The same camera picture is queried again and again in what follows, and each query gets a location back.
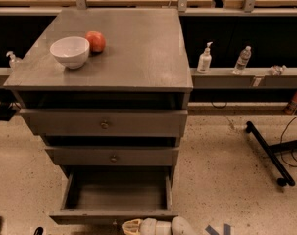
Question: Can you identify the white pump lotion bottle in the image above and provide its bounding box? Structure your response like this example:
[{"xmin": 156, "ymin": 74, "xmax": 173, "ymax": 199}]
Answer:
[{"xmin": 197, "ymin": 42, "xmax": 212, "ymax": 73}]

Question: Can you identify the small black object bottom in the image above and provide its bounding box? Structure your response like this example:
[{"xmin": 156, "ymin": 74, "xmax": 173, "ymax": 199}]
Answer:
[{"xmin": 33, "ymin": 227, "xmax": 44, "ymax": 235}]

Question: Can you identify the crumpled clear plastic wrapper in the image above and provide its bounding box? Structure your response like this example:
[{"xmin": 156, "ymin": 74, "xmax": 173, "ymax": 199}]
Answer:
[{"xmin": 269, "ymin": 65, "xmax": 287, "ymax": 76}]

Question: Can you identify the clear plastic water bottle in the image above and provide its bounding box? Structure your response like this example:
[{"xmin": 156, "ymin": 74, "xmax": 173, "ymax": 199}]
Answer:
[{"xmin": 232, "ymin": 46, "xmax": 252, "ymax": 75}]

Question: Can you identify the red apple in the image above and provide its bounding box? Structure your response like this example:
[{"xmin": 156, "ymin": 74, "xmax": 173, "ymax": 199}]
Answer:
[{"xmin": 85, "ymin": 31, "xmax": 106, "ymax": 53}]

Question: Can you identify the black metal stand leg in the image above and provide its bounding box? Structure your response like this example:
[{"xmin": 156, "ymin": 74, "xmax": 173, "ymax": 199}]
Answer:
[{"xmin": 246, "ymin": 121, "xmax": 297, "ymax": 187}]

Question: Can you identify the grey middle drawer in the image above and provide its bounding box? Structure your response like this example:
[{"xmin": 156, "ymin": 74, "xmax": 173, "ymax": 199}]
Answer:
[{"xmin": 46, "ymin": 147, "xmax": 178, "ymax": 166}]

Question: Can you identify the white ceramic bowl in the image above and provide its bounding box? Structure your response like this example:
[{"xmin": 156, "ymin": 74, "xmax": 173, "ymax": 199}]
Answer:
[{"xmin": 50, "ymin": 36, "xmax": 90, "ymax": 69}]

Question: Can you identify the grey top drawer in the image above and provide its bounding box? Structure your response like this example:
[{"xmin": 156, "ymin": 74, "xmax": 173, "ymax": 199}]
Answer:
[{"xmin": 21, "ymin": 109, "xmax": 187, "ymax": 137}]

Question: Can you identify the orange can on floor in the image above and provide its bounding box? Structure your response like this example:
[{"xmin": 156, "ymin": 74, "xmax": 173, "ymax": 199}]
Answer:
[{"xmin": 284, "ymin": 92, "xmax": 297, "ymax": 115}]

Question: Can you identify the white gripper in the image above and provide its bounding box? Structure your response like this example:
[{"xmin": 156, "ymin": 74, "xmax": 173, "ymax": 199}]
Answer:
[{"xmin": 122, "ymin": 218, "xmax": 172, "ymax": 235}]

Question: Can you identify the grey bottom drawer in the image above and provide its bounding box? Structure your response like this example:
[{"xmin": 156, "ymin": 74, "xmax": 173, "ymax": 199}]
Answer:
[{"xmin": 50, "ymin": 167, "xmax": 176, "ymax": 225}]

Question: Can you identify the grey wooden drawer cabinet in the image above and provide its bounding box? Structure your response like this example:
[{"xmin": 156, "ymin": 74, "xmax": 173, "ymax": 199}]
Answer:
[{"xmin": 5, "ymin": 8, "xmax": 192, "ymax": 176}]

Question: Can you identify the black cable on floor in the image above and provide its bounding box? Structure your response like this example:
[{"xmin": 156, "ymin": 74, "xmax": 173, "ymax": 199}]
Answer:
[{"xmin": 279, "ymin": 112, "xmax": 297, "ymax": 168}]

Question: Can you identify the grey drawer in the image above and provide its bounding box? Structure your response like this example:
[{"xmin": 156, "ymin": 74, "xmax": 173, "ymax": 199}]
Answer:
[
  {"xmin": 21, "ymin": 109, "xmax": 187, "ymax": 137},
  {"xmin": 50, "ymin": 167, "xmax": 176, "ymax": 225},
  {"xmin": 46, "ymin": 147, "xmax": 178, "ymax": 166}
]

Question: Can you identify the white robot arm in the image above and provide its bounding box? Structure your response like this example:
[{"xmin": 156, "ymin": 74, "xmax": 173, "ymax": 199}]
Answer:
[{"xmin": 122, "ymin": 216, "xmax": 197, "ymax": 235}]

